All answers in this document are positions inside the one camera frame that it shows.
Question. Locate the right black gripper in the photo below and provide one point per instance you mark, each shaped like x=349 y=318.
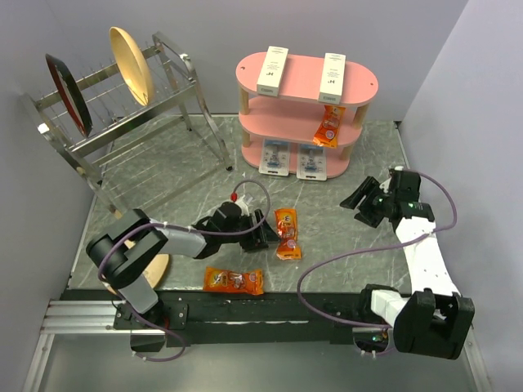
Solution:
x=366 y=187

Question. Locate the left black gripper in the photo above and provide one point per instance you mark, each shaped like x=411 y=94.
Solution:
x=260 y=240

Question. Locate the orange razor bag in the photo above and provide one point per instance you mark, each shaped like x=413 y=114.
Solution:
x=228 y=281
x=287 y=230
x=326 y=134

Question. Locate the blue razor blister pack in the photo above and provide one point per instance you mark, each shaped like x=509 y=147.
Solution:
x=275 y=158
x=311 y=163

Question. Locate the pink three-tier shelf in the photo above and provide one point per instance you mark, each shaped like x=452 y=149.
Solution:
x=294 y=115

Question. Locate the white razor box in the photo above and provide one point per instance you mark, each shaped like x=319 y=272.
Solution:
x=332 y=78
x=272 y=70

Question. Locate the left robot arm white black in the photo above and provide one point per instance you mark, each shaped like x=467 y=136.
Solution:
x=124 y=250

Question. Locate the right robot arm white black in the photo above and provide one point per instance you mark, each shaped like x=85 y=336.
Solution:
x=435 y=319

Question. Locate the orange razor bag front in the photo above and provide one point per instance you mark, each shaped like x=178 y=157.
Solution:
x=228 y=281

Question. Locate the bird painted wooden plate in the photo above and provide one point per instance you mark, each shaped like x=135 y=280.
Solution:
x=156 y=269

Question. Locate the metal dish rack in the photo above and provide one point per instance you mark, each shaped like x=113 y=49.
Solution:
x=137 y=156

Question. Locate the yellow wooden plate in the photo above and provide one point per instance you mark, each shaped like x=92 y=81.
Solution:
x=132 y=65

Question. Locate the black red plate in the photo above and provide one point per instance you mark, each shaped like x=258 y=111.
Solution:
x=70 y=94

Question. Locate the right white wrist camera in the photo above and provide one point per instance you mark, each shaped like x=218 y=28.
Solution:
x=389 y=184

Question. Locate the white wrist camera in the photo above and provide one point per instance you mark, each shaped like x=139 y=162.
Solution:
x=243 y=202
x=389 y=184

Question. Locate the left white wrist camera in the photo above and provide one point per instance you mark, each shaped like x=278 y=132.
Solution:
x=243 y=202

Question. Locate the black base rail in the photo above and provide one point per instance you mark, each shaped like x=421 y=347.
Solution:
x=201 y=318

